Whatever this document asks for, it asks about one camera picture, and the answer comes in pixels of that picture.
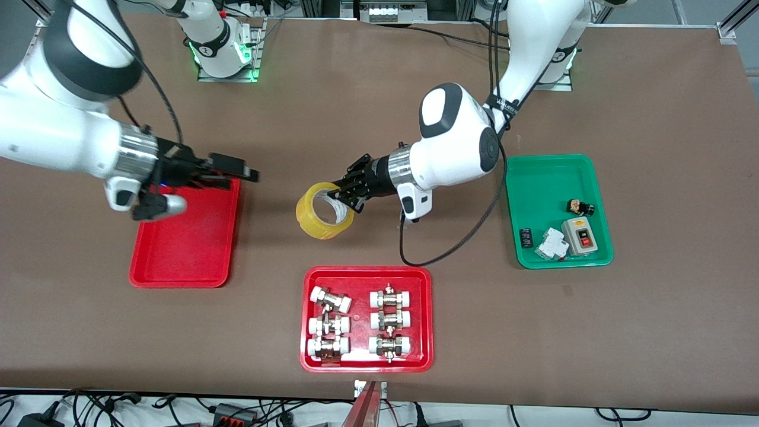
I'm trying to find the yellow clear tape roll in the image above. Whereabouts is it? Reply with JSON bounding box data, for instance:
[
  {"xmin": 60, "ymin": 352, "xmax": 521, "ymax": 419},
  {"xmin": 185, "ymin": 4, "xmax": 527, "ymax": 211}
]
[{"xmin": 296, "ymin": 183, "xmax": 355, "ymax": 240}]

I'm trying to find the empty red plastic tray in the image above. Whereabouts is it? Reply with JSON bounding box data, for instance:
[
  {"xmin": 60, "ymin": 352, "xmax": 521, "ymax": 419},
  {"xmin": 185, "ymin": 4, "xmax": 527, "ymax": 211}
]
[{"xmin": 129, "ymin": 177, "xmax": 241, "ymax": 289}]

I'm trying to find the red tray holding fittings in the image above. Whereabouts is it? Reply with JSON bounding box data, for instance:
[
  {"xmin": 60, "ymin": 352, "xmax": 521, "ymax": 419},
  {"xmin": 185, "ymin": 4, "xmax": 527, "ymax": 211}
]
[{"xmin": 299, "ymin": 266, "xmax": 434, "ymax": 373}]

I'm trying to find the green plastic tray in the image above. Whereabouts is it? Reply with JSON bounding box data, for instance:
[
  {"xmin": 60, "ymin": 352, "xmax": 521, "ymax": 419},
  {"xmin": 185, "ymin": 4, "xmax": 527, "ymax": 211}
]
[{"xmin": 503, "ymin": 154, "xmax": 614, "ymax": 270}]

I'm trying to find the white metal pipe fitting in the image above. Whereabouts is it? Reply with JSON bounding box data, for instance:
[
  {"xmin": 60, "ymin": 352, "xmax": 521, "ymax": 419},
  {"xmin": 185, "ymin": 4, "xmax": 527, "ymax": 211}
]
[
  {"xmin": 310, "ymin": 286, "xmax": 352, "ymax": 314},
  {"xmin": 369, "ymin": 283, "xmax": 413, "ymax": 310},
  {"xmin": 368, "ymin": 334, "xmax": 412, "ymax": 363},
  {"xmin": 308, "ymin": 314, "xmax": 350, "ymax": 337},
  {"xmin": 370, "ymin": 310, "xmax": 412, "ymax": 331},
  {"xmin": 307, "ymin": 336, "xmax": 350, "ymax": 362}
]

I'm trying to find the white circuit breaker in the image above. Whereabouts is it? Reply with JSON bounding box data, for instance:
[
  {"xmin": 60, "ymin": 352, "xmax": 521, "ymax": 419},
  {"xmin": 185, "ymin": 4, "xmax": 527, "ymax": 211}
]
[{"xmin": 534, "ymin": 228, "xmax": 570, "ymax": 262}]

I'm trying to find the red aluminium bar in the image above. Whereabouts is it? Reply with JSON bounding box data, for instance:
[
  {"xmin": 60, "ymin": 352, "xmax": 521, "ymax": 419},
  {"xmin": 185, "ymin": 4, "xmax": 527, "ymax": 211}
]
[{"xmin": 341, "ymin": 381, "xmax": 380, "ymax": 427}]

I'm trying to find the black red power box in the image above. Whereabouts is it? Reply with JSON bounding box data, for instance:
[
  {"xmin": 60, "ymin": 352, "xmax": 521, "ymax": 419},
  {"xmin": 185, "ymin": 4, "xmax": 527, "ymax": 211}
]
[{"xmin": 213, "ymin": 403, "xmax": 257, "ymax": 425}]

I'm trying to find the black power adapter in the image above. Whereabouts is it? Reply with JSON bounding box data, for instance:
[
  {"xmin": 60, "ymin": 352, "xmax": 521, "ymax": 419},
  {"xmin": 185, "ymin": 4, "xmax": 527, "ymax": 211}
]
[{"xmin": 18, "ymin": 409, "xmax": 63, "ymax": 427}]

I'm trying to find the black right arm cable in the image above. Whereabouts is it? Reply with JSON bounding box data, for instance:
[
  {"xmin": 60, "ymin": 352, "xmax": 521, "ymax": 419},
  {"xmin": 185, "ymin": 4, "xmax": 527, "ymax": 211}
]
[{"xmin": 59, "ymin": 0, "xmax": 183, "ymax": 146}]

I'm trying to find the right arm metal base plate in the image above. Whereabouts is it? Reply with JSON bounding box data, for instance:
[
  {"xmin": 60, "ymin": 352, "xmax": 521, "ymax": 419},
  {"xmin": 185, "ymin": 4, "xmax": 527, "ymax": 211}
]
[{"xmin": 197, "ymin": 18, "xmax": 265, "ymax": 82}]

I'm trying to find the black cable on table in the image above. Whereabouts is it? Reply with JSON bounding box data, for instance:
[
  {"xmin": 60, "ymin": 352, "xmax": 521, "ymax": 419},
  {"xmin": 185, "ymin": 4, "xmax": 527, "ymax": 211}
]
[{"xmin": 409, "ymin": 24, "xmax": 511, "ymax": 51}]

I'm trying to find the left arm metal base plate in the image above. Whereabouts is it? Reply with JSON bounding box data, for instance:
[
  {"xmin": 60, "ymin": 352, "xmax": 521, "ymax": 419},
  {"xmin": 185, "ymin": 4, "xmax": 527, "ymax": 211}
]
[{"xmin": 534, "ymin": 59, "xmax": 573, "ymax": 91}]

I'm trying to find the grey push button switch box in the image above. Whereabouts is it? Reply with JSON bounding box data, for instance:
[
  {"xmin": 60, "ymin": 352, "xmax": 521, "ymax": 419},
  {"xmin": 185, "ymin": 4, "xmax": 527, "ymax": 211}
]
[{"xmin": 561, "ymin": 217, "xmax": 599, "ymax": 257}]

